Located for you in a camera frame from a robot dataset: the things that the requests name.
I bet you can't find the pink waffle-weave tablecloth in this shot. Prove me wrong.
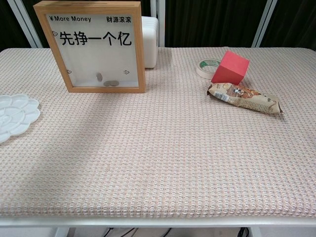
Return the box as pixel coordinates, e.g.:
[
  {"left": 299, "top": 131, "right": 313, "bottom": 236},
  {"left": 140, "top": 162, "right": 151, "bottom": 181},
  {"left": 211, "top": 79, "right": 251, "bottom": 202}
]
[{"left": 0, "top": 46, "right": 316, "bottom": 218}]

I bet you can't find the beige masking tape roll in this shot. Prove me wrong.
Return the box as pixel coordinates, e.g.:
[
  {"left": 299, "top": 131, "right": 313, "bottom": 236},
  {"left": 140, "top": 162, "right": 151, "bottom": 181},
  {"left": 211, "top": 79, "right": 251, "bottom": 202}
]
[{"left": 196, "top": 59, "right": 221, "bottom": 79}]

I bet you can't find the white foam box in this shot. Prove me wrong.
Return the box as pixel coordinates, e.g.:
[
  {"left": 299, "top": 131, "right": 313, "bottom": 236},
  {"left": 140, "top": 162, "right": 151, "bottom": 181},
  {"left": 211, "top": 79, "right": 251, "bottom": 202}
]
[{"left": 141, "top": 16, "right": 159, "bottom": 69}]

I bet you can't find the red cube block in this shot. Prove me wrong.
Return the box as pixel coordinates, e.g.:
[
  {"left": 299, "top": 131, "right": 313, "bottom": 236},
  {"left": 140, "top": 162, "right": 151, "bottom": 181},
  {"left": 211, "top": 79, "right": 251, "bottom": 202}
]
[{"left": 211, "top": 50, "right": 250, "bottom": 85}]

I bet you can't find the brown snack packet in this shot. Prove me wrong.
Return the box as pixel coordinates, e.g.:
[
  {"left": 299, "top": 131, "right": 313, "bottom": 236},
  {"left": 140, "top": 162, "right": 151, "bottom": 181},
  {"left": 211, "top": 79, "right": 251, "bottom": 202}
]
[{"left": 206, "top": 82, "right": 284, "bottom": 115}]

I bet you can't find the black curtain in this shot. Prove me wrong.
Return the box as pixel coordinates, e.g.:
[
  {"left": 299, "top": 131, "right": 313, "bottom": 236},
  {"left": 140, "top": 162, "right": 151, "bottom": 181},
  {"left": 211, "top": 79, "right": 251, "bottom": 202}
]
[{"left": 0, "top": 0, "right": 316, "bottom": 51}]

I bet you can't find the white flower-shaped paint palette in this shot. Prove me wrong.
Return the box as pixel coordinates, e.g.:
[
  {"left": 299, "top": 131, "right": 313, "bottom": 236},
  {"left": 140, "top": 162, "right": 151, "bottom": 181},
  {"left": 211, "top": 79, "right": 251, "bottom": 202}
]
[{"left": 0, "top": 94, "right": 41, "bottom": 145}]

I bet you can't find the wooden frame money box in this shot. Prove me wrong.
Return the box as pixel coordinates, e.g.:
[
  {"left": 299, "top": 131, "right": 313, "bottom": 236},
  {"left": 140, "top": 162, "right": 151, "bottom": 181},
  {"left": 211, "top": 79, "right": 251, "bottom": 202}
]
[{"left": 33, "top": 0, "right": 146, "bottom": 94}]

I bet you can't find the white table frame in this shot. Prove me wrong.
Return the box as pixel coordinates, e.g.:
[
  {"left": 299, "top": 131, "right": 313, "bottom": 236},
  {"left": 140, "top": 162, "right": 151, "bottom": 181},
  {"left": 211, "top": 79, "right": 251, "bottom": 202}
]
[{"left": 0, "top": 216, "right": 316, "bottom": 237}]

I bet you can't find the silver metal frame post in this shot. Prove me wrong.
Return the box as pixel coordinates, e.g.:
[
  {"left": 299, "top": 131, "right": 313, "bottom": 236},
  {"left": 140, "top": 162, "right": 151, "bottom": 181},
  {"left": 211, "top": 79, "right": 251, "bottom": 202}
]
[
  {"left": 150, "top": 0, "right": 166, "bottom": 48},
  {"left": 6, "top": 0, "right": 44, "bottom": 48},
  {"left": 251, "top": 0, "right": 279, "bottom": 48}
]

